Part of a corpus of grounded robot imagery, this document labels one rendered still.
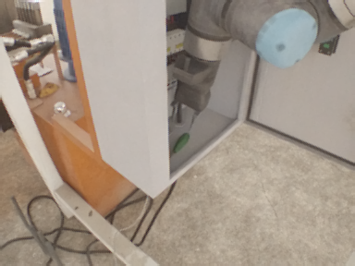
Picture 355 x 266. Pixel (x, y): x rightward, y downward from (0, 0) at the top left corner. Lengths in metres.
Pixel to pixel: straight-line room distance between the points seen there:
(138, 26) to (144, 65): 0.06
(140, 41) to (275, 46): 0.19
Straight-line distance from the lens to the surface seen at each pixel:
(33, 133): 1.09
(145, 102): 0.45
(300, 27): 0.38
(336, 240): 1.51
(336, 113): 0.77
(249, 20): 0.40
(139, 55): 0.42
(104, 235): 1.07
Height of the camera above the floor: 1.14
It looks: 38 degrees down
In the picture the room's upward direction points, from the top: straight up
